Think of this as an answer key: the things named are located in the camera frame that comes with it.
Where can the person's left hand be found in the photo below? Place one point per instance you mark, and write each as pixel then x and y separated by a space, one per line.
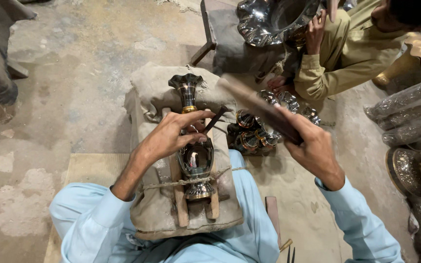
pixel 165 138

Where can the person's right hand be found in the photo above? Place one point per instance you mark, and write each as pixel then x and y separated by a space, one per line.
pixel 312 149

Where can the person's right fingers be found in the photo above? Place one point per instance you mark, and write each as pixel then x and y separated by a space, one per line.
pixel 291 120

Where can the dark wooden mallet stick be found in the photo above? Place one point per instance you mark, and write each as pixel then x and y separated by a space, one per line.
pixel 258 107

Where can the dark metal chisel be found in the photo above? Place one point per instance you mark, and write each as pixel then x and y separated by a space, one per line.
pixel 216 118

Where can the group of small metal vases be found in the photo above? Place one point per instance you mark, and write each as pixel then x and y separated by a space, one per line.
pixel 254 137

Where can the wooden stool with grey cushion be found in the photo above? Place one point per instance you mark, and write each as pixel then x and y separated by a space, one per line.
pixel 232 47

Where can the black and silver metal vase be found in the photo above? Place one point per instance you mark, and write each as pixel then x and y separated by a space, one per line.
pixel 197 160

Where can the large shiny fluted metal bowl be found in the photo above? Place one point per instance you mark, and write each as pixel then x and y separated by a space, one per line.
pixel 261 22

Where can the short wooden slat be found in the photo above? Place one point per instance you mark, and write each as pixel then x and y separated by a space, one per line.
pixel 214 208

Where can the heap of plastic wrapped vases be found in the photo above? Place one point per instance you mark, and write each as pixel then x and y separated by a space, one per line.
pixel 411 109

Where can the jute twine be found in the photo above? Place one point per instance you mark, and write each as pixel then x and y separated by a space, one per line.
pixel 181 181

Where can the heap of engraved dark vases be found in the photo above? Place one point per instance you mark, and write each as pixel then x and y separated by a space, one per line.
pixel 415 175

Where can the thin metal chisel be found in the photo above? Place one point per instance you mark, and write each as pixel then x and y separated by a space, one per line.
pixel 288 256
pixel 293 255

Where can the long wooden slat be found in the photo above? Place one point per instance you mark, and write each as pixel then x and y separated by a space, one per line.
pixel 180 204

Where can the beige cloth padded work block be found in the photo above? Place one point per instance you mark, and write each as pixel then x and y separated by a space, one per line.
pixel 152 95

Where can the cardboard floor mat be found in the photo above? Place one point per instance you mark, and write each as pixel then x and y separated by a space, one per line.
pixel 86 170

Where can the person's light blue tunic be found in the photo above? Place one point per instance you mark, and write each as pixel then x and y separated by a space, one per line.
pixel 86 226

